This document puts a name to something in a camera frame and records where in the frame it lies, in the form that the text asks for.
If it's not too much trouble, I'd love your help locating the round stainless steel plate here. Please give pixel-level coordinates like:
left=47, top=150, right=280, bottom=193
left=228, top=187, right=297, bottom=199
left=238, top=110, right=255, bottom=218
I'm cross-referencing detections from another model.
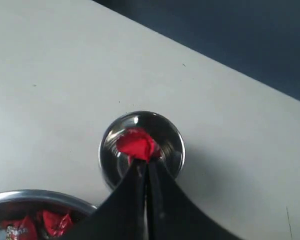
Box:
left=0, top=189, right=96, bottom=240

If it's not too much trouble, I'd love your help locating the red candy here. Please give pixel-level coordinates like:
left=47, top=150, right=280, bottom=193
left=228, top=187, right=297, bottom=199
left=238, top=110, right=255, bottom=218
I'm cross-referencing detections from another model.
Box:
left=42, top=210, right=74, bottom=238
left=116, top=127, right=161, bottom=165
left=1, top=215, right=38, bottom=240

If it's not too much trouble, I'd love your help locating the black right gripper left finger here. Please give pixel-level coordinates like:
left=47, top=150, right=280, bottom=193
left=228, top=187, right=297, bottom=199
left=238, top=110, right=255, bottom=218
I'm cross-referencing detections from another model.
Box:
left=64, top=159, right=147, bottom=240

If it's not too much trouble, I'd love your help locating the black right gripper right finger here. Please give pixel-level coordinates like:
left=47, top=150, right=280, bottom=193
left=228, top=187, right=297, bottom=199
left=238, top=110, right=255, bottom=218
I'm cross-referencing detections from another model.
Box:
left=147, top=159, right=263, bottom=240

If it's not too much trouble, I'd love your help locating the small stainless steel cup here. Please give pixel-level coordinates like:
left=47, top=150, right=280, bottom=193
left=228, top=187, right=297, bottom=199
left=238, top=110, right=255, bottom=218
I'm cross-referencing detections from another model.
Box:
left=98, top=111, right=186, bottom=190

